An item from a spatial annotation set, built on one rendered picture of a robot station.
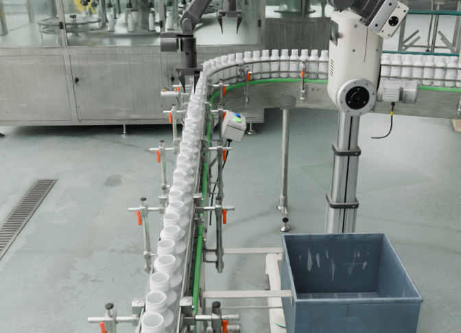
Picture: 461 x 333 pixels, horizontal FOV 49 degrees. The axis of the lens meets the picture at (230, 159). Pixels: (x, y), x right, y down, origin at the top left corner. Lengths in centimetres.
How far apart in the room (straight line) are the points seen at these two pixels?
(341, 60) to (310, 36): 479
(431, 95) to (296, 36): 386
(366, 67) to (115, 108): 340
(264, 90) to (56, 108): 263
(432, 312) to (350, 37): 154
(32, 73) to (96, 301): 284
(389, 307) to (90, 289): 199
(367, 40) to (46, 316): 205
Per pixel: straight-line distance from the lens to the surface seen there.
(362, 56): 204
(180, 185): 137
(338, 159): 222
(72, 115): 519
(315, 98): 317
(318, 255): 159
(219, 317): 101
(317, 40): 685
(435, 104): 315
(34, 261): 335
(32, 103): 528
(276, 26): 674
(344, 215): 234
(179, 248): 115
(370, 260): 164
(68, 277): 313
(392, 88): 295
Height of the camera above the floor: 174
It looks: 23 degrees down
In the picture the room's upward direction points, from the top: 1 degrees counter-clockwise
